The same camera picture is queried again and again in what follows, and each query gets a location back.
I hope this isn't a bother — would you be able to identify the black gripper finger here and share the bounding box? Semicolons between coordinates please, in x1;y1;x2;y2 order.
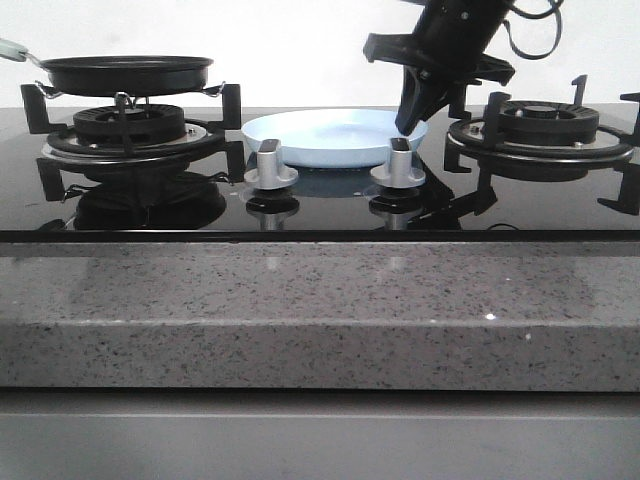
395;66;446;135
441;82;471;119

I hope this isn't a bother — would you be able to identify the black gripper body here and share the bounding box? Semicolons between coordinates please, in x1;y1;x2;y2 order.
363;0;515;85

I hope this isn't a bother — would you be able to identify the light blue plate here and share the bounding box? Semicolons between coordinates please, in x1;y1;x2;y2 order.
242;109;401;169

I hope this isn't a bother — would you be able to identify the black frying pan green handle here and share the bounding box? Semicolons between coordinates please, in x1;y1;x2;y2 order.
1;39;214;97

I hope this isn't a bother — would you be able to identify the right silver stove knob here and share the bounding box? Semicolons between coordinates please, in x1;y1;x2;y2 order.
370;137;426;189

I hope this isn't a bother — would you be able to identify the silver stove knob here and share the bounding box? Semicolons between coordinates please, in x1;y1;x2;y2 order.
370;137;426;189
244;139;299;190

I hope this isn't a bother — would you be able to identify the right black burner with grate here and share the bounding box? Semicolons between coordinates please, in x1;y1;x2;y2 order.
444;75;639;215

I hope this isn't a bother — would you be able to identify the black burner with grate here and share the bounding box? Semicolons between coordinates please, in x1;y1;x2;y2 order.
21;82;241;169
444;75;639;215

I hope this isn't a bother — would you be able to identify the left silver stove knob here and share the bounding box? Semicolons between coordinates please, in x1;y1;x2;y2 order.
244;139;299;190

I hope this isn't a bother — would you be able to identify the black glass gas cooktop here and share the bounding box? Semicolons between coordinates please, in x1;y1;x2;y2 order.
1;109;639;243

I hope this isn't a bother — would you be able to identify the left black burner with grate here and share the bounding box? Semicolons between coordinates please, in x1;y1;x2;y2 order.
21;82;241;169

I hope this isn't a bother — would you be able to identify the grey cabinet front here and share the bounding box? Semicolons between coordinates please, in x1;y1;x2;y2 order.
1;389;639;479

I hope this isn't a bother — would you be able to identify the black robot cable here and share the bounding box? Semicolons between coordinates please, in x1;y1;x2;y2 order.
503;0;563;62

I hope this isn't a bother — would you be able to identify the wire pan support ring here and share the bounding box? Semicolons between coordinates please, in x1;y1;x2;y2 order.
34;80;227;116

